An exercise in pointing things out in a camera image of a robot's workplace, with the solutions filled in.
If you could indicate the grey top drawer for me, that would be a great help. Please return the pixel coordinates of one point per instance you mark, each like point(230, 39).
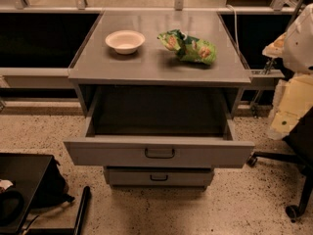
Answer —
point(158, 127)

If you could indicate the grey drawer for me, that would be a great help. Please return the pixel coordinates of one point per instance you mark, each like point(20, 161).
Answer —
point(164, 177)
point(158, 127)

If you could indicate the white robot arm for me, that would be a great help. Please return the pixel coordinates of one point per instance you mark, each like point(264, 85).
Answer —
point(293, 99)

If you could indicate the grey drawer cabinet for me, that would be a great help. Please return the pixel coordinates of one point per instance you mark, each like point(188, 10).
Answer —
point(152, 65)

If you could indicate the grey bottom drawer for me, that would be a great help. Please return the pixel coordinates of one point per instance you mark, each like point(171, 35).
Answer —
point(164, 177)

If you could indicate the green chip bag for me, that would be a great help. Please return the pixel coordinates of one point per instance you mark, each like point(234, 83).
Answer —
point(188, 48)

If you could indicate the white bowl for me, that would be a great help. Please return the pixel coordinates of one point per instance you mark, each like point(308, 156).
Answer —
point(125, 42)

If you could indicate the black backpack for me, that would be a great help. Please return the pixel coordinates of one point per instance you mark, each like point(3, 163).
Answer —
point(52, 190)

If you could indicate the black office chair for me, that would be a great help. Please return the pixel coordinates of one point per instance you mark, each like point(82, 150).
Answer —
point(300, 140)

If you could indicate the metal diagonal rod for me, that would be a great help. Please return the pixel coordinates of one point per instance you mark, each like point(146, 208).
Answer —
point(264, 82)

